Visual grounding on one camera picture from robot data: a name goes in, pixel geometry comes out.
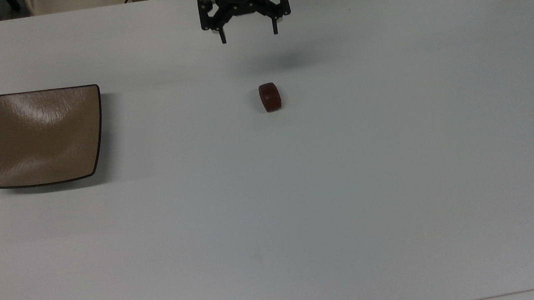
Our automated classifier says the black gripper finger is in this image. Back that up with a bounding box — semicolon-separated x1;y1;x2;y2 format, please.
255;0;294;37
199;6;236;47

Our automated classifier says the small red-brown block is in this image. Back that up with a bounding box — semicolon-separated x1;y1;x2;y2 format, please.
258;81;284;114

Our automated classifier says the square brown ceramic plate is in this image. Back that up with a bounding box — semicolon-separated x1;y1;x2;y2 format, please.
0;83;111;191

